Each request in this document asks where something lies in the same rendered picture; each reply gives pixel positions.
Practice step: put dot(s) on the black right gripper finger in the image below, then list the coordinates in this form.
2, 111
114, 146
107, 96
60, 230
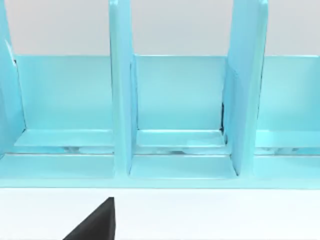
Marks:
100, 222

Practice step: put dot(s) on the light blue rack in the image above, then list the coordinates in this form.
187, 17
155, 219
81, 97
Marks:
175, 100

